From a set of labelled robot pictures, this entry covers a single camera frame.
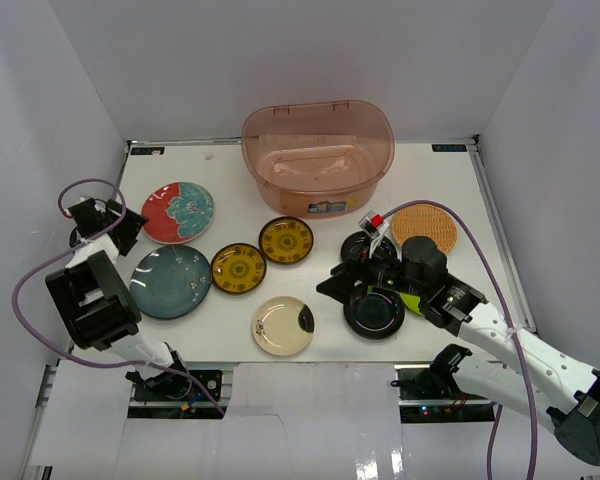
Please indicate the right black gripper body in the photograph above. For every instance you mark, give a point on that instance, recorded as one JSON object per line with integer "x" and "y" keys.
{"x": 383, "y": 273}

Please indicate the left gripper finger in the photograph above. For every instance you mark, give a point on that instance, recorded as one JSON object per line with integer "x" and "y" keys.
{"x": 128, "y": 220}
{"x": 125, "y": 237}

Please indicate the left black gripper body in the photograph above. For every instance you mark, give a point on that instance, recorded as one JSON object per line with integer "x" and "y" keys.
{"x": 110, "y": 220}

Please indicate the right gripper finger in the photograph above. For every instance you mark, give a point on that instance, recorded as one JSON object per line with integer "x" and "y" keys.
{"x": 350, "y": 267}
{"x": 339, "y": 288}

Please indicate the black glossy plate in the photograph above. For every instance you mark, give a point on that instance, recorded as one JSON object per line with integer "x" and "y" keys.
{"x": 377, "y": 315}
{"x": 358, "y": 243}

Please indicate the red and teal plate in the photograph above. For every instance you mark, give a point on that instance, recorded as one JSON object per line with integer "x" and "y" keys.
{"x": 178, "y": 212}

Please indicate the dark blue floral plate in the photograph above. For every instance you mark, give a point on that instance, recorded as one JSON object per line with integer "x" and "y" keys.
{"x": 170, "y": 282}

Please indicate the yellow patterned plate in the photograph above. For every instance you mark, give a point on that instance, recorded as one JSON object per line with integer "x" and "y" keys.
{"x": 286, "y": 240}
{"x": 238, "y": 268}

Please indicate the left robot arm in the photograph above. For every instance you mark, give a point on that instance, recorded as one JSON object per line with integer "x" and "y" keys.
{"x": 92, "y": 300}

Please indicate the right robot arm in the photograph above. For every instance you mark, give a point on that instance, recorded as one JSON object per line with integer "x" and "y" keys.
{"x": 531, "y": 377}

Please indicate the pink translucent plastic bin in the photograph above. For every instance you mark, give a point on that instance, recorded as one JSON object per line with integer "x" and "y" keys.
{"x": 318, "y": 160}

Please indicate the lime green plate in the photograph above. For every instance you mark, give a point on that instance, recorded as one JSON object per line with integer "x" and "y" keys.
{"x": 412, "y": 303}

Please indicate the woven bamboo round tray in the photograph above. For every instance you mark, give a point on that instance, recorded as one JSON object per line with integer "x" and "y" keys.
{"x": 425, "y": 220}

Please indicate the cream plate with black spot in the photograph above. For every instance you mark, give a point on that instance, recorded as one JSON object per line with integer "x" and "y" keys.
{"x": 283, "y": 326}

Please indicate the black label sticker left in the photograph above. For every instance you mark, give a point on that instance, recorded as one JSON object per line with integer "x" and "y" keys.
{"x": 147, "y": 151}

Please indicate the black label sticker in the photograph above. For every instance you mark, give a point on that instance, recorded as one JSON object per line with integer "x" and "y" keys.
{"x": 147, "y": 151}
{"x": 449, "y": 148}

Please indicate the black label sticker right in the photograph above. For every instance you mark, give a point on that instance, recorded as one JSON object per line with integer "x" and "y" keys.
{"x": 449, "y": 148}

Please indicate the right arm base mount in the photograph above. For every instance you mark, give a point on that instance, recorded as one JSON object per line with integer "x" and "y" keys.
{"x": 429, "y": 393}

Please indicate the right aluminium frame rail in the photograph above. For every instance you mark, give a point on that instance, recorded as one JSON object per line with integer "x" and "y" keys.
{"x": 521, "y": 306}

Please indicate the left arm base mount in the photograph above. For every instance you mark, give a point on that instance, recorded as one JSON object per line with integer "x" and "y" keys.
{"x": 183, "y": 390}

